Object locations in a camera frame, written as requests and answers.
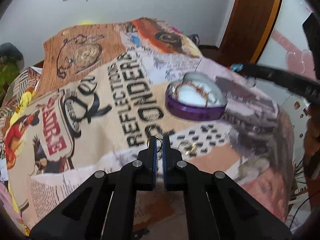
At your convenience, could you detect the red gold beaded bracelet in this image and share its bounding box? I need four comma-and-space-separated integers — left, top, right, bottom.
172, 83, 218, 108

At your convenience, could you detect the printed newspaper pattern blanket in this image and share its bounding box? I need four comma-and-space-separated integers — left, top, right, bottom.
5, 17, 296, 230

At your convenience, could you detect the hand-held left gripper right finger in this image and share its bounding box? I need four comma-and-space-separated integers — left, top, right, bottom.
162, 136, 293, 240

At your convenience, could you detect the pink swirl border strip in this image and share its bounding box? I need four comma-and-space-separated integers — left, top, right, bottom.
271, 29, 313, 53

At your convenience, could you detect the pink heart wall sticker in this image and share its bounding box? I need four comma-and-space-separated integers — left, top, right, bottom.
286, 49, 316, 75

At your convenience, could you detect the green cloth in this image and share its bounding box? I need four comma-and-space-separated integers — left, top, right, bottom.
0, 64, 20, 93

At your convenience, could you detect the gold hoop earring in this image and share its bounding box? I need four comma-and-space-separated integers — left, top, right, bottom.
146, 134, 164, 153

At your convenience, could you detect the purple heart-shaped tin box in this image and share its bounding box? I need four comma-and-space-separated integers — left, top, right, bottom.
164, 72, 228, 122

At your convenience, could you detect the dark teal cloth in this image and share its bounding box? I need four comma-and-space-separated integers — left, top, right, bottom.
0, 42, 25, 68

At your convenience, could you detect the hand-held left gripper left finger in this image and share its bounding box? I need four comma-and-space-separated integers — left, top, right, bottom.
29, 139, 158, 240

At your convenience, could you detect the yellow cloth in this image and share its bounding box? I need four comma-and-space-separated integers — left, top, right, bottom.
10, 90, 36, 126

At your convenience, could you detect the thin black cable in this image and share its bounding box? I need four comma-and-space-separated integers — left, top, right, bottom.
290, 196, 312, 222

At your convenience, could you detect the dark grey bag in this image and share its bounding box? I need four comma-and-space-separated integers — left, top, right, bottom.
186, 34, 201, 47

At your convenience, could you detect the dark brown wooden door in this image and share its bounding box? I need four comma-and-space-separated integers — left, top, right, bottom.
219, 0, 278, 57

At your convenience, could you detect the striped bed sheet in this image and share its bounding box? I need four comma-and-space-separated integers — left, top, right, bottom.
5, 67, 42, 105

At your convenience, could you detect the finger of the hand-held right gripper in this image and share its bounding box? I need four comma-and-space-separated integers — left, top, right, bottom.
230, 62, 320, 104
302, 12, 320, 80

